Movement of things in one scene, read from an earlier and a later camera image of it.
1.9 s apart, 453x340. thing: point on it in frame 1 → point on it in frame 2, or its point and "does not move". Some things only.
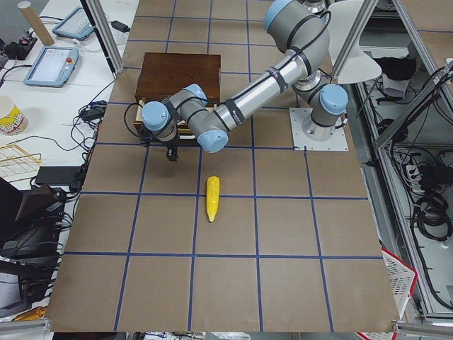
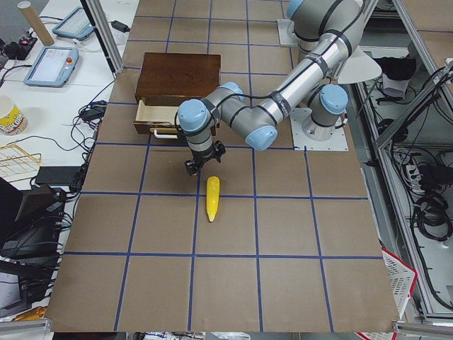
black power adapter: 119,26 does not move
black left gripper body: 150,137 → 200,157
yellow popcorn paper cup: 12,121 does not move
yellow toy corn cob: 212,196 does not move
